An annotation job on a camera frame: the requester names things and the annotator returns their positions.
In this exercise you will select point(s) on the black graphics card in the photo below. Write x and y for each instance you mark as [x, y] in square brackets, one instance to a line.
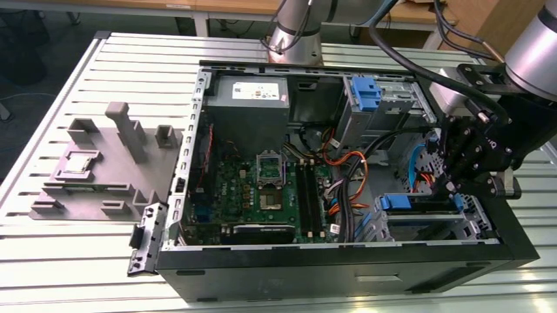
[261, 233]

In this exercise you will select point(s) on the CPU socket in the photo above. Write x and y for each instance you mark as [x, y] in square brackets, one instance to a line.
[270, 169]

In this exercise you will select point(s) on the grey power supply unit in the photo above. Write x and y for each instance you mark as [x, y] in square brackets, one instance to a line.
[248, 124]

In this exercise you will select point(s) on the hinged card retention bracket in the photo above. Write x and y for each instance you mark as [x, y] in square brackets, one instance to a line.
[150, 234]

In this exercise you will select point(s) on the silver CPU chip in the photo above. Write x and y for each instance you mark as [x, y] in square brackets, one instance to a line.
[78, 164]

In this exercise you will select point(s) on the green RAM stick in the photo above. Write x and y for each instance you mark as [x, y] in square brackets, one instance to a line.
[87, 188]

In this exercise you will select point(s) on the wooden desk white frame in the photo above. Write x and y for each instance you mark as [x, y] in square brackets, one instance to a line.
[413, 16]
[130, 8]

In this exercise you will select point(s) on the black office chair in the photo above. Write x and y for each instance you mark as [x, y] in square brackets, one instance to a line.
[22, 58]

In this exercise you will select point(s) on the grey parts rack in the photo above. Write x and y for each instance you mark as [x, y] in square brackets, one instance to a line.
[118, 182]

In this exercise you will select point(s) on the black RAM slot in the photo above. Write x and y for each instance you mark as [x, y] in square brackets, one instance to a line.
[318, 199]
[306, 199]
[314, 199]
[302, 199]

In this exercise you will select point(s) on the socket locking lever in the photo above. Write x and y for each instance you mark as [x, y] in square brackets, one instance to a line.
[284, 171]

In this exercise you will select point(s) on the black PC case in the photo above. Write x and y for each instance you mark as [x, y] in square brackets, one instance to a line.
[305, 277]

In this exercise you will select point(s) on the green motherboard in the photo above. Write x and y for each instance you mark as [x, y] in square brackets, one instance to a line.
[236, 182]

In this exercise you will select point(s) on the blue plastic drive latch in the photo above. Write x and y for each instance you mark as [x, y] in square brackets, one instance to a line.
[365, 94]

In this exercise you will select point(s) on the square chipset chip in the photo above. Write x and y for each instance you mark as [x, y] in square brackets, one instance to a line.
[272, 201]

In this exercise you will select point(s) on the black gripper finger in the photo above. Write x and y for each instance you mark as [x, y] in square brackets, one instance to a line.
[451, 146]
[475, 169]

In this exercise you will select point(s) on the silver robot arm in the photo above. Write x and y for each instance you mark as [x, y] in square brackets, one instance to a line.
[296, 42]

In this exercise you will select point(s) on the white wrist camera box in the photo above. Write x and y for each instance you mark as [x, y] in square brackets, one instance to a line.
[451, 98]

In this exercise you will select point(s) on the metal drive cage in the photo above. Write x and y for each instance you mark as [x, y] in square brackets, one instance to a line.
[393, 96]

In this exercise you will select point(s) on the blue expansion slot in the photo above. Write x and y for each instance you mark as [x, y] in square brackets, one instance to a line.
[204, 213]

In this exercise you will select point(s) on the metal disk bay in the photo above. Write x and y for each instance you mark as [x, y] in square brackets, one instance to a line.
[424, 217]

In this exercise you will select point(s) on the brown wooden cabinet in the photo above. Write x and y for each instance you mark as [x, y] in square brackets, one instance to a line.
[496, 13]

